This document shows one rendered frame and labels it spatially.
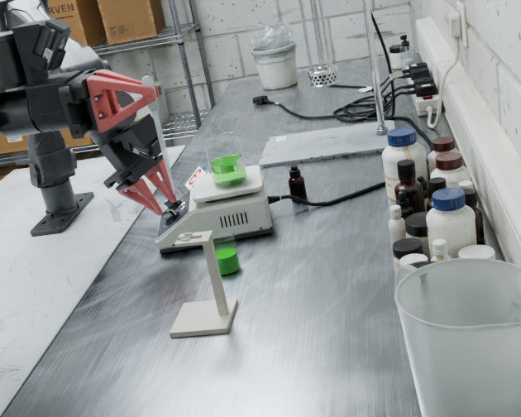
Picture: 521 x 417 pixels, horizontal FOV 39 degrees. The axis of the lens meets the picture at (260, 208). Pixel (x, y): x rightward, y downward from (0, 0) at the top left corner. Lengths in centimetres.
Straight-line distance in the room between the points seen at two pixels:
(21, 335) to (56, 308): 8
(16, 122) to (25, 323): 35
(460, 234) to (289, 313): 25
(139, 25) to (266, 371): 266
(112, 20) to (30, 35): 251
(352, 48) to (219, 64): 66
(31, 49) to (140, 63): 290
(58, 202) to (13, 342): 49
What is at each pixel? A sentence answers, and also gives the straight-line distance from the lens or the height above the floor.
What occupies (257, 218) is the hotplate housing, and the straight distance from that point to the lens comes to 123.
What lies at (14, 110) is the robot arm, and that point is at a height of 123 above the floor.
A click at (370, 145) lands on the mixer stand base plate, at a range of 158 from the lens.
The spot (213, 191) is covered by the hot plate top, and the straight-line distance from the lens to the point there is 123.
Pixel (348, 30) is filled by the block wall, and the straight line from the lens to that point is 364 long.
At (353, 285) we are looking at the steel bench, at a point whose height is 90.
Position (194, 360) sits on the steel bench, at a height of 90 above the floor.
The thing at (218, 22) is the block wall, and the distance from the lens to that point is 369.
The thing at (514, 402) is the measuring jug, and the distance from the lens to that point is 71.
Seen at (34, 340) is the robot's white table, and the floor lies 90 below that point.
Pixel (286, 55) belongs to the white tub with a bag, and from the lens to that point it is 227.
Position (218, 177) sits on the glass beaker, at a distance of 123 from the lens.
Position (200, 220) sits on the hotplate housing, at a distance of 123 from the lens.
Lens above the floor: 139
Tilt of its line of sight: 21 degrees down
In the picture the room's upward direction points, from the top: 11 degrees counter-clockwise
